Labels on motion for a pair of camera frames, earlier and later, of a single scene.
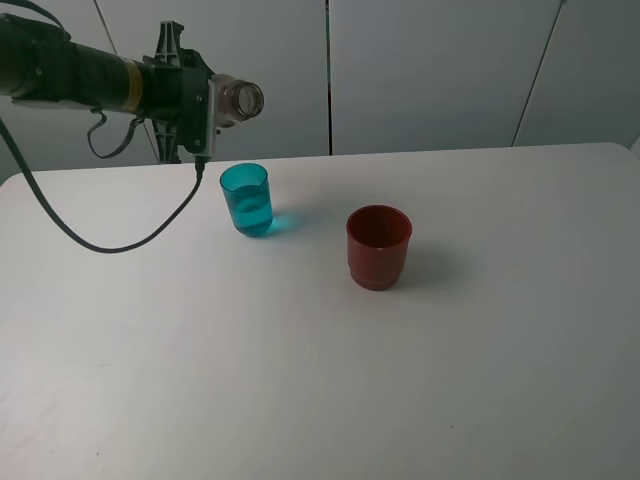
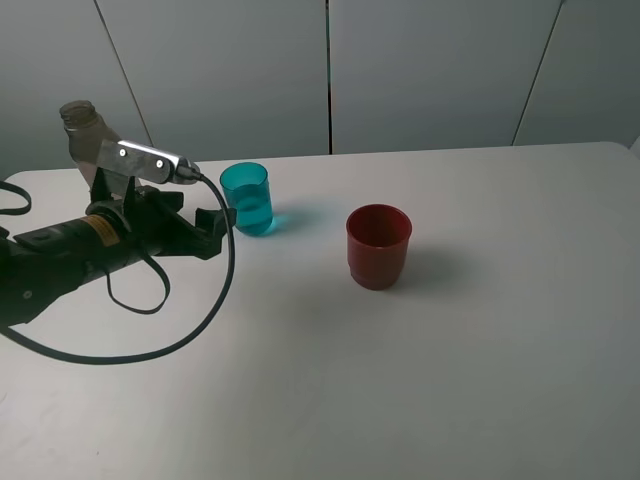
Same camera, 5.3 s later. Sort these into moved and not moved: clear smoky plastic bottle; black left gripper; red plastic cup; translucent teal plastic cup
Moved: black left gripper; clear smoky plastic bottle
Not moved: red plastic cup; translucent teal plastic cup
